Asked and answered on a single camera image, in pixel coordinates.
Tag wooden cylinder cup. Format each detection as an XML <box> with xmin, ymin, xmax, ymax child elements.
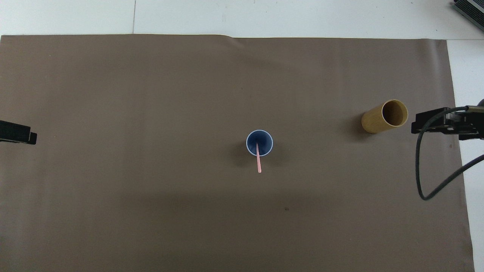
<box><xmin>361</xmin><ymin>99</ymin><xmax>409</xmax><ymax>134</ymax></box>

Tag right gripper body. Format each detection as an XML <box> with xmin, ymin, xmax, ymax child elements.
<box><xmin>459</xmin><ymin>99</ymin><xmax>484</xmax><ymax>141</ymax></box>

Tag black stand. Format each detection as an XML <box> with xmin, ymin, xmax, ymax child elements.
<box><xmin>453</xmin><ymin>0</ymin><xmax>484</xmax><ymax>22</ymax></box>

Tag blue cup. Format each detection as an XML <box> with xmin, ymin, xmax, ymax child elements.
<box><xmin>246</xmin><ymin>129</ymin><xmax>274</xmax><ymax>157</ymax></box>

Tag black cable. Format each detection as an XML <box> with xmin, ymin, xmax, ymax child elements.
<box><xmin>415</xmin><ymin>106</ymin><xmax>484</xmax><ymax>201</ymax></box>

